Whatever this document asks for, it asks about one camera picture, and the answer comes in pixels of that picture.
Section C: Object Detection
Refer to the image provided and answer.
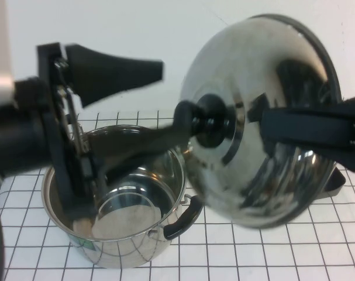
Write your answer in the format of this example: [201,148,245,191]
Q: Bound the white black-grid tablecloth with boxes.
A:
[0,109,355,281]

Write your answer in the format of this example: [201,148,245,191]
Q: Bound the dark grey plastic drip tray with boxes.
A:
[320,168,346,200]

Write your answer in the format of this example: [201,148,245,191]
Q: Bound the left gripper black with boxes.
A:
[36,42,198,222]

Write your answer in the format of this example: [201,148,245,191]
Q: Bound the steel pot lid black knob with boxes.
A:
[179,13,342,229]

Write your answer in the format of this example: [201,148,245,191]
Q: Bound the stainless steel pot black handles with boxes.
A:
[41,124,204,269]

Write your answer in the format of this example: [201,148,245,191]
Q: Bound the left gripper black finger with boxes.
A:
[64,42,166,108]

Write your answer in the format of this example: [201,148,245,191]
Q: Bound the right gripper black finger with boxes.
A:
[339,94,355,109]
[260,108,355,173]

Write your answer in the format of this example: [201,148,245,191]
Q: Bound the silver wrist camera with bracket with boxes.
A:
[0,0,16,107]

